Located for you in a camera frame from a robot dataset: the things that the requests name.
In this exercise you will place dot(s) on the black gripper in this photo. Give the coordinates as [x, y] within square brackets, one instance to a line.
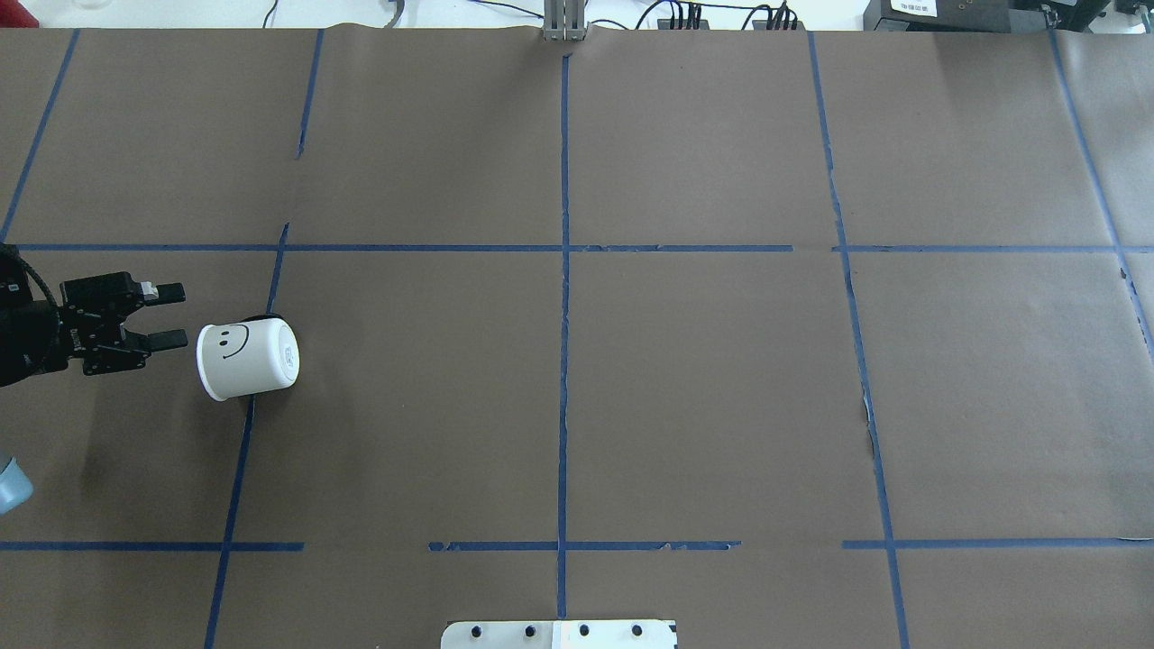
[27, 341]

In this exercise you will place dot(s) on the aluminium frame post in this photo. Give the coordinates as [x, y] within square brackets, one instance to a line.
[564, 20]

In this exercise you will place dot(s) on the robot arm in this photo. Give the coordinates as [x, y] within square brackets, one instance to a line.
[43, 331]

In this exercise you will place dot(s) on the white smiley mug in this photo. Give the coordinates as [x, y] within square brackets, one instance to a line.
[250, 357]

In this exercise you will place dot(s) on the black box device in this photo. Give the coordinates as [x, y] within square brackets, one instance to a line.
[981, 16]

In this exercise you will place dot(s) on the white pedestal base plate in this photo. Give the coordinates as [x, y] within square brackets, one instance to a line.
[589, 633]

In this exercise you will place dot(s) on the brown paper table cover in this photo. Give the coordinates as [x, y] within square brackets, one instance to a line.
[824, 340]

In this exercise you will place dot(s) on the black usb hub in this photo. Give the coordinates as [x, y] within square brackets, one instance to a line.
[773, 18]
[683, 17]

